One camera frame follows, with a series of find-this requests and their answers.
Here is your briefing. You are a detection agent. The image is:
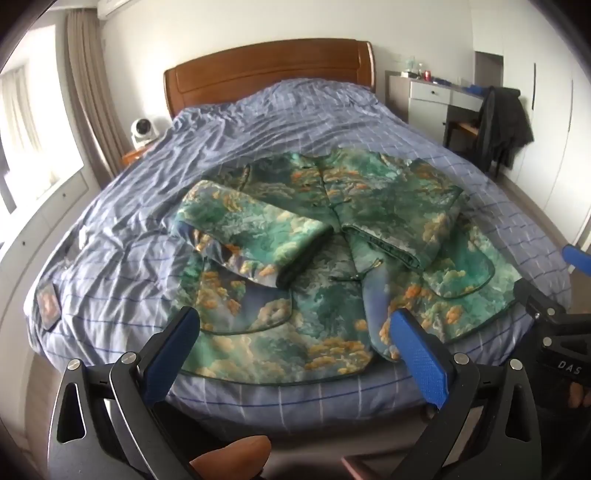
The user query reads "white wardrobe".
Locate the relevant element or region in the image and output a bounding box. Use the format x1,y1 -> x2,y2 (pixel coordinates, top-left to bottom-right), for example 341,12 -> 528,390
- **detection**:
501,28 -> 591,241

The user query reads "white round camera device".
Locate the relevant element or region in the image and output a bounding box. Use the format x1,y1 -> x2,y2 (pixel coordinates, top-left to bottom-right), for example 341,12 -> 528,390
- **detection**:
129,117 -> 160,151

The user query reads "wooden nightstand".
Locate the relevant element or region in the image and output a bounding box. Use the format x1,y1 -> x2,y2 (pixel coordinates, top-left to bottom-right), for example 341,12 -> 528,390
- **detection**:
121,147 -> 154,167

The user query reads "black jacket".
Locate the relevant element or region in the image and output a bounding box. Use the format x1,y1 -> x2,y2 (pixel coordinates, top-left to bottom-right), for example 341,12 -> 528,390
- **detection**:
475,85 -> 535,169

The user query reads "wooden headboard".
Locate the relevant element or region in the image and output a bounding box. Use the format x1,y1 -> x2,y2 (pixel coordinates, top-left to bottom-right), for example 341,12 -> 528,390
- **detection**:
164,39 -> 377,132

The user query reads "beige curtain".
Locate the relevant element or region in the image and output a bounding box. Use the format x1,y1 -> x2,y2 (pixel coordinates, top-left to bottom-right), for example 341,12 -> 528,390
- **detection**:
65,9 -> 127,176

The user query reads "person's right hand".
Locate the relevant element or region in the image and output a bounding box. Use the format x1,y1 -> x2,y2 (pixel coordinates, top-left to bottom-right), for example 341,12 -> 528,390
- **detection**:
569,382 -> 591,409

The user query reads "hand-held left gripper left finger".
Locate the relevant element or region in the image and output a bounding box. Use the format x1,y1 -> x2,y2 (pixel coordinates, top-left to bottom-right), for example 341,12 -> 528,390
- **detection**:
46,305 -> 201,480

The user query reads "white air conditioner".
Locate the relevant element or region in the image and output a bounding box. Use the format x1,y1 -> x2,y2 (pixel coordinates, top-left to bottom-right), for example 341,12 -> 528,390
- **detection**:
97,0 -> 139,19

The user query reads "person's left hand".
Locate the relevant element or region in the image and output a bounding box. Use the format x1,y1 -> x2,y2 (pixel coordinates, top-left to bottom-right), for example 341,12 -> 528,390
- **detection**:
188,435 -> 384,480

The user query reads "wooden chair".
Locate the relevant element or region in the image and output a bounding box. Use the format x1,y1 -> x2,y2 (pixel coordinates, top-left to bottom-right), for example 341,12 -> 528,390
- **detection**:
442,117 -> 503,178

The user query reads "window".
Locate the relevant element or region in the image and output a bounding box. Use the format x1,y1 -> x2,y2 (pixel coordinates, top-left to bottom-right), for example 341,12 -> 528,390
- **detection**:
0,65 -> 58,213

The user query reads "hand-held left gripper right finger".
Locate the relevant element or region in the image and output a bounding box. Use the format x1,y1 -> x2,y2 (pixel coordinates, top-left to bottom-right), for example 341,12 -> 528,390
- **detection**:
390,308 -> 544,480

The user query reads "white low cabinet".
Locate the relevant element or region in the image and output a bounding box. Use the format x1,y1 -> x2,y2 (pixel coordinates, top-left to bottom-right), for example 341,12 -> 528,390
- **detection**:
0,166 -> 103,370

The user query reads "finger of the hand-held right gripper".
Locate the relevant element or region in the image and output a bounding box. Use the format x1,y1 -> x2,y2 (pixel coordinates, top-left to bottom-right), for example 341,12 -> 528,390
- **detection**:
561,244 -> 591,278
513,278 -> 560,324

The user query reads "green printed padded jacket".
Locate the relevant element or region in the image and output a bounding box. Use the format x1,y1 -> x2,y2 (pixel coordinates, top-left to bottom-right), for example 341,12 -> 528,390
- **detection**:
168,151 -> 520,386

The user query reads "bed with blue checked sheet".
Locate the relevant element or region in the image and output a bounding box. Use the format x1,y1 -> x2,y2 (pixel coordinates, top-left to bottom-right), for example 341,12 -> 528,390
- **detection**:
28,78 -> 573,432

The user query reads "white desk with drawers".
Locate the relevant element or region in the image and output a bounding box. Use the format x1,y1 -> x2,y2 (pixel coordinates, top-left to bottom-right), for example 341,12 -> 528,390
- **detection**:
385,71 -> 490,148

